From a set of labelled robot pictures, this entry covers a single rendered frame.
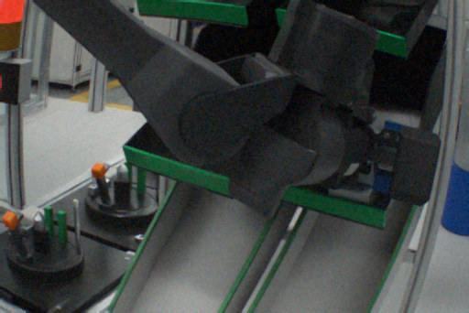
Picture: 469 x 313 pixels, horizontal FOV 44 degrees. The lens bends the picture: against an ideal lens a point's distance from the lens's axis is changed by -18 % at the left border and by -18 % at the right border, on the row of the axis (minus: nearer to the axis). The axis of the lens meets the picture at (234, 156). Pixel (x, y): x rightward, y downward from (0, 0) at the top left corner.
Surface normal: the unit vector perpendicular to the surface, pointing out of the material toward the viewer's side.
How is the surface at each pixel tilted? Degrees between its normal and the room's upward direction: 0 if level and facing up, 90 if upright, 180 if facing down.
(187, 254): 45
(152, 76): 71
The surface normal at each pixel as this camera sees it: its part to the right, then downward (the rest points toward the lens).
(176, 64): -0.14, -0.02
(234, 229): -0.32, -0.51
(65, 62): -0.41, 0.26
